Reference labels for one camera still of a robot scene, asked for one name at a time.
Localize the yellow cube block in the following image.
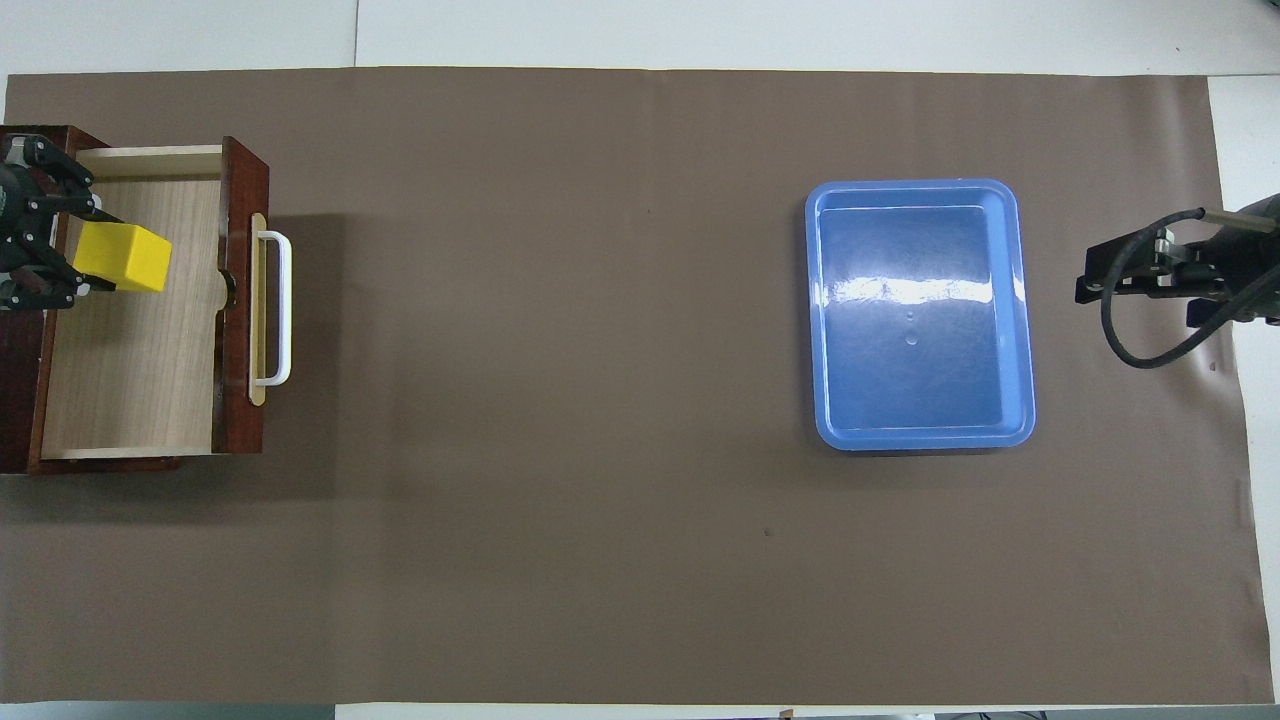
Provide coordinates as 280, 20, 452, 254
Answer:
72, 221, 174, 294

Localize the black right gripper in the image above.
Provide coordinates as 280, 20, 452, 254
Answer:
1075, 193, 1280, 327

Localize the blue plastic tray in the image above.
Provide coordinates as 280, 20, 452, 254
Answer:
804, 178, 1038, 453

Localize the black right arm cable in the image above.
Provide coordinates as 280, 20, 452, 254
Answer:
1100, 205, 1280, 371

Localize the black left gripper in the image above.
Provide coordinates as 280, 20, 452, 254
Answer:
0, 132, 126, 313

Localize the brown table mat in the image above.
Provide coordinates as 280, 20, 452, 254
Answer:
0, 66, 1266, 706

